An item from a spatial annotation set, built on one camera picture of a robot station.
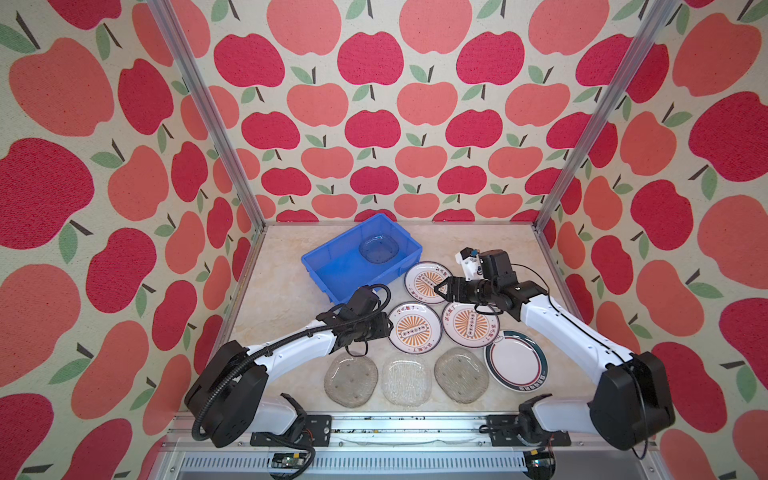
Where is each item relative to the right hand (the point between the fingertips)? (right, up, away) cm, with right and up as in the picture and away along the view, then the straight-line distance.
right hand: (449, 288), depth 84 cm
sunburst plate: (-5, 0, +21) cm, 21 cm away
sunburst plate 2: (-8, -14, +8) cm, 18 cm away
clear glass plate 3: (+4, -25, 0) cm, 25 cm away
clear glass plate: (-28, -26, -2) cm, 38 cm away
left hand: (-15, -12, +1) cm, 20 cm away
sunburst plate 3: (+6, -13, +9) cm, 17 cm away
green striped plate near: (+19, -22, 0) cm, 29 cm away
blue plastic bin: (-36, +5, +23) cm, 43 cm away
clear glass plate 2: (-12, -26, -1) cm, 29 cm away
